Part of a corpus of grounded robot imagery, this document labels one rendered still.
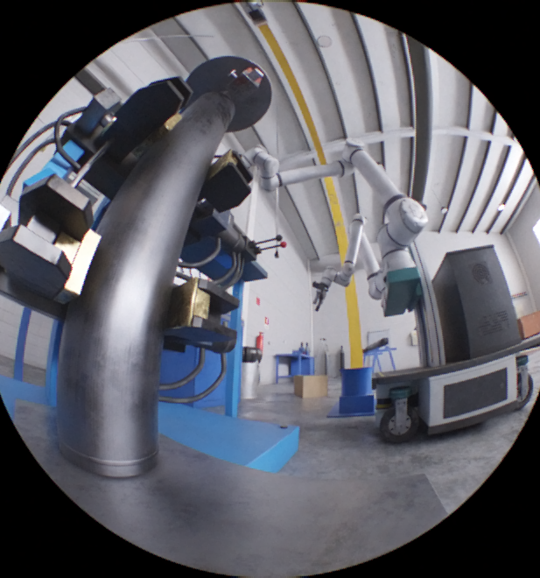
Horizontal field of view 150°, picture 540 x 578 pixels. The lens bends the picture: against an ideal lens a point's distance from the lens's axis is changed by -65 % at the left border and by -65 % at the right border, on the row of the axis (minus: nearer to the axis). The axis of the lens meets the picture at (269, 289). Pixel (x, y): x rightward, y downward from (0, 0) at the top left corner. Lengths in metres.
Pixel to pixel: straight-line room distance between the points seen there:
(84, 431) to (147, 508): 0.14
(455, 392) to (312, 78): 7.09
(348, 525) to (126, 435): 0.33
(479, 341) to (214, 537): 1.06
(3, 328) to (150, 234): 2.15
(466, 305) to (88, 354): 1.22
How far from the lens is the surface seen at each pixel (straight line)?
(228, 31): 6.88
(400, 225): 0.98
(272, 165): 1.11
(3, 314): 2.41
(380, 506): 0.36
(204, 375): 1.82
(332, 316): 11.31
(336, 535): 0.30
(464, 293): 1.09
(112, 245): 0.39
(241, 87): 1.13
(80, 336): 0.36
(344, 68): 7.31
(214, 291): 0.42
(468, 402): 0.98
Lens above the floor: 0.37
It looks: 23 degrees up
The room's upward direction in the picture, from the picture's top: 2 degrees clockwise
